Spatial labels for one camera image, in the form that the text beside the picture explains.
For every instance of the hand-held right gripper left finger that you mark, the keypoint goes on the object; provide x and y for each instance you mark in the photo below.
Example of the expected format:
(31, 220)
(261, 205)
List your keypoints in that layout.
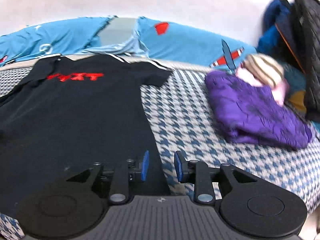
(145, 166)

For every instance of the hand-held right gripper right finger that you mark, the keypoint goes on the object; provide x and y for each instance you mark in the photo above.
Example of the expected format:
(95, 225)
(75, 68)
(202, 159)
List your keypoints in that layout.
(178, 166)

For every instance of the black t-shirt with red print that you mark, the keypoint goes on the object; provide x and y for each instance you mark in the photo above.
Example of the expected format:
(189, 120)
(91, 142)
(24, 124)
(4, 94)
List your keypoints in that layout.
(75, 117)

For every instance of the houndstooth mattress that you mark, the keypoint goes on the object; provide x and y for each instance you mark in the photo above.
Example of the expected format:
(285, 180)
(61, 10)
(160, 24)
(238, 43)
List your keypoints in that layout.
(187, 120)

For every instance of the purple floral garment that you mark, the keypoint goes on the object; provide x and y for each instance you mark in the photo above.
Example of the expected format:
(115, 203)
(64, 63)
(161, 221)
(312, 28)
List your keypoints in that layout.
(250, 115)

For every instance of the blue airplane print cover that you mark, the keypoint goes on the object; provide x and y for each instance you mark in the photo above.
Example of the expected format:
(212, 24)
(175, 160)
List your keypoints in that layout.
(190, 42)

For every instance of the pink garment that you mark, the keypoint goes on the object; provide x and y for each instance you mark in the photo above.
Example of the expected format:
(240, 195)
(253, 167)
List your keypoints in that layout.
(280, 92)

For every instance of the cream striped knit sweater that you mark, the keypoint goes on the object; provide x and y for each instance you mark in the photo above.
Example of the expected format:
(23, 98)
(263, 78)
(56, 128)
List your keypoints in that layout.
(265, 67)

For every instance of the mustard cloth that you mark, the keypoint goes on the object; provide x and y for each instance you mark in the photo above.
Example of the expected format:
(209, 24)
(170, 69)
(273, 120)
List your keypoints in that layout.
(298, 101)

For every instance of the blue jacket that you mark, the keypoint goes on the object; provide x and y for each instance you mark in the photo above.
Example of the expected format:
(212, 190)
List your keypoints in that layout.
(275, 27)

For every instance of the black quilted jacket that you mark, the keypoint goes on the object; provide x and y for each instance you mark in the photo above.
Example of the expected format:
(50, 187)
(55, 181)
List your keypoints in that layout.
(310, 50)

